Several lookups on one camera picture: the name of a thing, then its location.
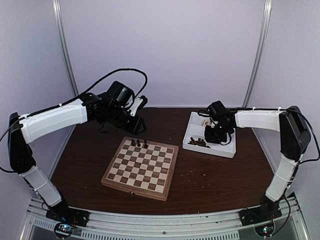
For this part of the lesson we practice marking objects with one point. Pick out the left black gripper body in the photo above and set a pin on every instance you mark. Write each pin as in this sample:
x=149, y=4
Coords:
x=116, y=117

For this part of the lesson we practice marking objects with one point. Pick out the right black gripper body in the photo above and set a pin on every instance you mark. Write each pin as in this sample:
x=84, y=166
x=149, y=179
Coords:
x=218, y=134

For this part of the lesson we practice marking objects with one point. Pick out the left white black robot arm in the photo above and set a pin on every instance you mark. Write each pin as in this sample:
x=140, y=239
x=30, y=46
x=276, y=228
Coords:
x=117, y=106

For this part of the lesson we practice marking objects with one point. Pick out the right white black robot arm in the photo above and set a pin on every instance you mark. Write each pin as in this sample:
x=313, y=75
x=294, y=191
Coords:
x=295, y=137

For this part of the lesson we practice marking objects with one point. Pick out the light chess pieces in tray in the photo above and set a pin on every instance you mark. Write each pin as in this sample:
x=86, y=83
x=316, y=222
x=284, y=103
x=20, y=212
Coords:
x=206, y=122

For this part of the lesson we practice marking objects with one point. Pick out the dark chess pieces pile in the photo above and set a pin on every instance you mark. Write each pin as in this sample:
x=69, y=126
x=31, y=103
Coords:
x=197, y=142

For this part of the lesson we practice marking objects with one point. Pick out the right circuit board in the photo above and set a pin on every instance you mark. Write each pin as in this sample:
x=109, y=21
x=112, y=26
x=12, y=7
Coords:
x=265, y=230

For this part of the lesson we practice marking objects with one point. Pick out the circuit board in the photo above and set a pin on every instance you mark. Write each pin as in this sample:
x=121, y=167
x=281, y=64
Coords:
x=63, y=230
x=265, y=230

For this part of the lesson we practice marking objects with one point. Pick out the left circuit board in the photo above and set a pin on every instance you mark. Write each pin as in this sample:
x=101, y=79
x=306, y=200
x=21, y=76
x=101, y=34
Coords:
x=63, y=230

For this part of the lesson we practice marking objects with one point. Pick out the white plastic tray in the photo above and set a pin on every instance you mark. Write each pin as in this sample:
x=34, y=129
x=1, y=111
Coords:
x=196, y=130

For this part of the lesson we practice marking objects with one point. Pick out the wooden chessboard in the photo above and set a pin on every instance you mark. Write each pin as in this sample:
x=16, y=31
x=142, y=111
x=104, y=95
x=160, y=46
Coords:
x=145, y=172

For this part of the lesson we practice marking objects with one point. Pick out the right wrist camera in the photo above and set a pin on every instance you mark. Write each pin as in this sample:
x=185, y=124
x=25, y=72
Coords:
x=216, y=109

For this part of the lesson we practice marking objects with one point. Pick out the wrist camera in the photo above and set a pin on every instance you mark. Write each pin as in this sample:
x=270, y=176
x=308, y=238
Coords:
x=216, y=109
x=119, y=93

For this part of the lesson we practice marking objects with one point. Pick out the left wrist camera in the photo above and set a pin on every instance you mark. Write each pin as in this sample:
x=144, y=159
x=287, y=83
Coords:
x=119, y=93

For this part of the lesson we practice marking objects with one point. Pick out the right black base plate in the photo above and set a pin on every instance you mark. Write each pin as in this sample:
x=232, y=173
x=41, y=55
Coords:
x=255, y=215

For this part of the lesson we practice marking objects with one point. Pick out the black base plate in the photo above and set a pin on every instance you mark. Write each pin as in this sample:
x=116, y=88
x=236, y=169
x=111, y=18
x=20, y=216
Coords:
x=255, y=215
x=70, y=216

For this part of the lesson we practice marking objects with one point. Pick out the aluminium front rail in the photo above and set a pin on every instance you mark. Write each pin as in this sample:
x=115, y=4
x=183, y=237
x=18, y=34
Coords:
x=224, y=225

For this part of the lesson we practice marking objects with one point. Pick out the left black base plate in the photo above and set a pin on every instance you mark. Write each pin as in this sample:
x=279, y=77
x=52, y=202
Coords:
x=70, y=216

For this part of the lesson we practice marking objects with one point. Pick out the left aluminium corner post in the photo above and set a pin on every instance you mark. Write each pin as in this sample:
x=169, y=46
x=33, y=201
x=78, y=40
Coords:
x=64, y=46

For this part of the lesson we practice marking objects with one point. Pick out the aluminium corner post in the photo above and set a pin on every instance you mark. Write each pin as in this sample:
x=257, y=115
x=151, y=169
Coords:
x=263, y=34
x=64, y=46

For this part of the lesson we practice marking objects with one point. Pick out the right aluminium corner post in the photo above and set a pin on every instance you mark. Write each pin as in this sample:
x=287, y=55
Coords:
x=263, y=34

